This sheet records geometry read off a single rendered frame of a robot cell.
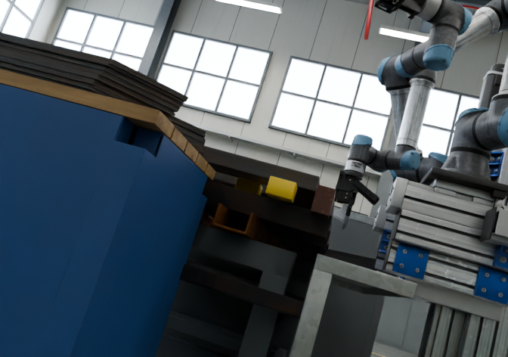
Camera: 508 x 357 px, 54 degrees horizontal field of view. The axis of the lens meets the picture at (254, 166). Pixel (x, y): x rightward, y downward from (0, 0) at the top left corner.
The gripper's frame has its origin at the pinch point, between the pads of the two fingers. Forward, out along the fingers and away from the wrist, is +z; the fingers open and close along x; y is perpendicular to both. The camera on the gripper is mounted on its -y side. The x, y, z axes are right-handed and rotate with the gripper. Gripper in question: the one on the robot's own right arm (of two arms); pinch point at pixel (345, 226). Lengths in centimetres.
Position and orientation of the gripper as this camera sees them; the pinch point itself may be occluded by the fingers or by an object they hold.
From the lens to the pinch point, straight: 189.4
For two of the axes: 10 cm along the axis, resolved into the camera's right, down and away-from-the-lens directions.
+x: -1.3, -2.4, -9.6
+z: -3.0, 9.4, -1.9
